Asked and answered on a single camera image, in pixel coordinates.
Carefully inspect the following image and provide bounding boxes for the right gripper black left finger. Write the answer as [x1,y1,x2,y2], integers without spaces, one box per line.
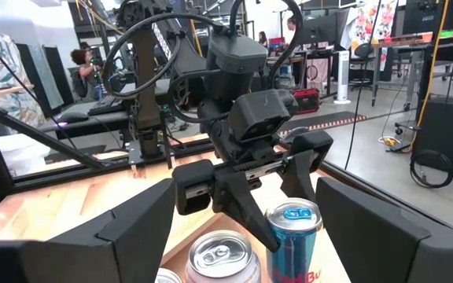
[0,178,177,283]

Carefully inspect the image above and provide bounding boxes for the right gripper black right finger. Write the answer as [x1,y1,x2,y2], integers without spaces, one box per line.
[315,176,453,283]

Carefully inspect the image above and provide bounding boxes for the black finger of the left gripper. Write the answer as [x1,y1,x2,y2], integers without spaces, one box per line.
[212,170,282,253]
[280,151,318,204]

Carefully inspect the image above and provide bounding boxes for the pale silver beverage can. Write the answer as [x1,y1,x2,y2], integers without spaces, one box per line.
[185,230,262,283]

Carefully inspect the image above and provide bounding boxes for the blue energy drink can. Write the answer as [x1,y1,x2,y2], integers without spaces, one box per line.
[264,197,324,283]

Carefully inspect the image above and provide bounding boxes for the dark red black-print can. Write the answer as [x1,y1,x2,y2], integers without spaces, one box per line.
[154,267,183,283]

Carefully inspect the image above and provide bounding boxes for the red tool box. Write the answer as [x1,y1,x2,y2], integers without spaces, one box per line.
[293,88,321,115]

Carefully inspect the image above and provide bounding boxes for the white tower fan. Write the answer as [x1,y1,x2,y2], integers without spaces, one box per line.
[333,50,352,105]

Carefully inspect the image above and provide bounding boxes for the black keyboard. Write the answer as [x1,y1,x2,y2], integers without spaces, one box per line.
[87,94,123,116]

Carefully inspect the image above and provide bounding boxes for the black cabinet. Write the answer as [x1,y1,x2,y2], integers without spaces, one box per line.
[413,96,453,182]

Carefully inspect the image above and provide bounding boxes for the black desk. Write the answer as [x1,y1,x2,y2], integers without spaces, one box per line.
[39,78,172,139]

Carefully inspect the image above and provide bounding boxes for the black office chair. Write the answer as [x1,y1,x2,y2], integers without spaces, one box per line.
[348,42,375,91]

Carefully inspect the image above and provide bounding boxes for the black computer mouse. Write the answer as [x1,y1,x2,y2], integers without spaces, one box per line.
[55,111,90,123]

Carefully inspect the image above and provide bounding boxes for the black computer monitor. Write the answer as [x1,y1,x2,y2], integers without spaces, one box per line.
[296,9,349,46]

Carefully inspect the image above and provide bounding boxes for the floral print cloth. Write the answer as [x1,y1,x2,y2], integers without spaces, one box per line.
[352,0,399,48]

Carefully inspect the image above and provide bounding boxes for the workbench with dark top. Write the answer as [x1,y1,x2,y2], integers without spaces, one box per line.
[370,30,453,108]

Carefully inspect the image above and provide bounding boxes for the dark leaning panels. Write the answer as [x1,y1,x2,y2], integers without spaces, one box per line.
[16,42,74,115]

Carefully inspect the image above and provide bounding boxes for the leaf print cloth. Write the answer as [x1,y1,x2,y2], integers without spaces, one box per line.
[0,31,46,127]

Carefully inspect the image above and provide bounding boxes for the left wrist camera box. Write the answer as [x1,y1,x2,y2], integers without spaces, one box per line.
[238,89,299,143]

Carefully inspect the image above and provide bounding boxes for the coiled black cable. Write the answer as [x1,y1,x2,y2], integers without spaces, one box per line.
[409,149,453,189]

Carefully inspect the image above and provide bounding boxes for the long black floor cable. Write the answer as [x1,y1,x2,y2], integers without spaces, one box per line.
[343,0,383,160]

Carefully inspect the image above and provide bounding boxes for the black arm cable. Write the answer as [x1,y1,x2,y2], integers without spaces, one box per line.
[228,0,304,88]
[101,13,228,100]

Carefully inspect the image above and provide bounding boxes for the black table frame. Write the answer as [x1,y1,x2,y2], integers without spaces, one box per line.
[0,90,453,252]

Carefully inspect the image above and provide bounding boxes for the yellow cable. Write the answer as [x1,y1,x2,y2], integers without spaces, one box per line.
[407,0,450,153]

